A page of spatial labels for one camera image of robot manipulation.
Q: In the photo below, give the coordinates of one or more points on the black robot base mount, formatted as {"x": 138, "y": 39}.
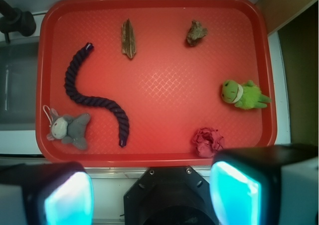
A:
{"x": 169, "y": 196}

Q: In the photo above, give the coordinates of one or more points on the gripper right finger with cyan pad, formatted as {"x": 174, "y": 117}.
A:
{"x": 275, "y": 185}

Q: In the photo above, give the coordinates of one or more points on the black clamp stand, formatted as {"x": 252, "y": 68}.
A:
{"x": 15, "y": 20}

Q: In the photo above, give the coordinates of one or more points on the green frog plush toy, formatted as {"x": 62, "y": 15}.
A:
{"x": 245, "y": 96}

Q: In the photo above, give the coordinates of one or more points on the brown rock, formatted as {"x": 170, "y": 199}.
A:
{"x": 195, "y": 33}

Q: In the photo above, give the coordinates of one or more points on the grey donkey plush toy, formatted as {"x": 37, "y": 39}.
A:
{"x": 66, "y": 128}

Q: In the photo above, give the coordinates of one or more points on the red plastic tray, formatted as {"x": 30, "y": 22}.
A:
{"x": 144, "y": 111}

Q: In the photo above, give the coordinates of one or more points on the crumpled red paper ball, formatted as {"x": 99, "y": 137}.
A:
{"x": 208, "y": 141}

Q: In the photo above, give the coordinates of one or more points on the clear plastic bin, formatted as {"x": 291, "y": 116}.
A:
{"x": 18, "y": 76}

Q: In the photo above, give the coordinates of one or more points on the brown wood bark piece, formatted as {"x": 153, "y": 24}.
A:
{"x": 128, "y": 39}

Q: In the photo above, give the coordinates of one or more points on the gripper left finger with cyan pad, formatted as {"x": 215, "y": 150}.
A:
{"x": 46, "y": 194}

